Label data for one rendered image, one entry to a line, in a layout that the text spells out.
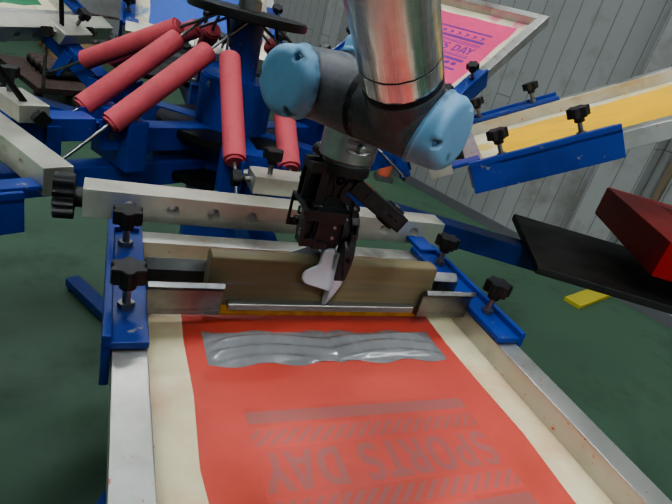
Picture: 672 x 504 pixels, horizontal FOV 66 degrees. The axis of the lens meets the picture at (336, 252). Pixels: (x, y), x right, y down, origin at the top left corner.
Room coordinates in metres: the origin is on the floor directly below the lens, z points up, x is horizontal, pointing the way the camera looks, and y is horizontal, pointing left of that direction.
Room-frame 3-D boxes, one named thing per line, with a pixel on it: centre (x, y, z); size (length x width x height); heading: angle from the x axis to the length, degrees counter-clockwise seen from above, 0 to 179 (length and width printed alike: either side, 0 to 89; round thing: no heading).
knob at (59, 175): (0.74, 0.43, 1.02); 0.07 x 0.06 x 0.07; 27
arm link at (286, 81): (0.58, 0.06, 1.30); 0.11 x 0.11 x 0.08; 58
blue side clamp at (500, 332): (0.84, -0.23, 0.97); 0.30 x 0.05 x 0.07; 27
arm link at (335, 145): (0.67, 0.02, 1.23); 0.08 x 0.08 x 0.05
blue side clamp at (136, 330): (0.59, 0.26, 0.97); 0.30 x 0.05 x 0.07; 27
